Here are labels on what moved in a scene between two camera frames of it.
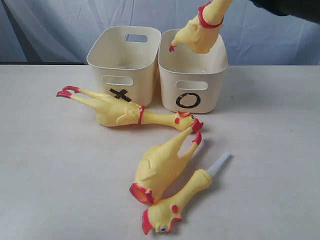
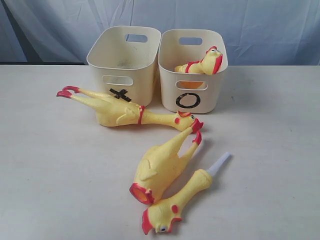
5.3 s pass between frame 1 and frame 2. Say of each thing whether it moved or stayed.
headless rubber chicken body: stayed
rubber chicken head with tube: stayed
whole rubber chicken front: moved
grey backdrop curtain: stayed
